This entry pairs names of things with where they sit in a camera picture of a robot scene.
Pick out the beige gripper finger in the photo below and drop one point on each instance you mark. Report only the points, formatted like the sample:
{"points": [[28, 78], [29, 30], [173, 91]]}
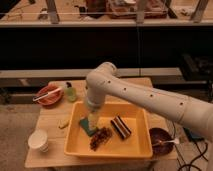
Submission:
{"points": [[93, 118]]}

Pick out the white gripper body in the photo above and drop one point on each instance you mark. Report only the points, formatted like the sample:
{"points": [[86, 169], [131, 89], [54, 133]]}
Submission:
{"points": [[93, 106]]}

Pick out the green sponge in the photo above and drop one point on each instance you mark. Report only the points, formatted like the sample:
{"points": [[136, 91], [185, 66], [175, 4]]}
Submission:
{"points": [[85, 126]]}

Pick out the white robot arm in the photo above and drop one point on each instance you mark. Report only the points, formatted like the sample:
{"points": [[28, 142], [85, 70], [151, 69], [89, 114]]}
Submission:
{"points": [[192, 113]]}

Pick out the brown crumbs pile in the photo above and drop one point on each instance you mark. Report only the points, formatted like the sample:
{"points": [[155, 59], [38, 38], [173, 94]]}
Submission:
{"points": [[100, 137]]}

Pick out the green soap bottle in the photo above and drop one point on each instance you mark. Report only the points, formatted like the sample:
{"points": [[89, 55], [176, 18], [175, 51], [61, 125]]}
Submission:
{"points": [[71, 92]]}

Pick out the yellow food piece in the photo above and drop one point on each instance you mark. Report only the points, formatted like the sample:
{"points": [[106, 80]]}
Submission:
{"points": [[63, 124]]}

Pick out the red bowl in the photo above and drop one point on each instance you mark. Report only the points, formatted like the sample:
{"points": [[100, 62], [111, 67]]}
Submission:
{"points": [[51, 99]]}

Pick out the yellow plastic tub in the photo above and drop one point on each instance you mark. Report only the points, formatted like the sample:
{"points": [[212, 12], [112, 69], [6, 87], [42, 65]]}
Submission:
{"points": [[137, 145]]}

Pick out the white paper cup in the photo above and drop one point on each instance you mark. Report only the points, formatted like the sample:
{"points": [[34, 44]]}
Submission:
{"points": [[38, 140]]}

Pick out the dark brown bowl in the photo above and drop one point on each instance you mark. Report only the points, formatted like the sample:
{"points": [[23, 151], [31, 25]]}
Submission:
{"points": [[157, 134]]}

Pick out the white plastic fork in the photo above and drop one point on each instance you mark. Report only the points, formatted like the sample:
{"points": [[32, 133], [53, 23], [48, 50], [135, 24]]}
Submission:
{"points": [[174, 141]]}

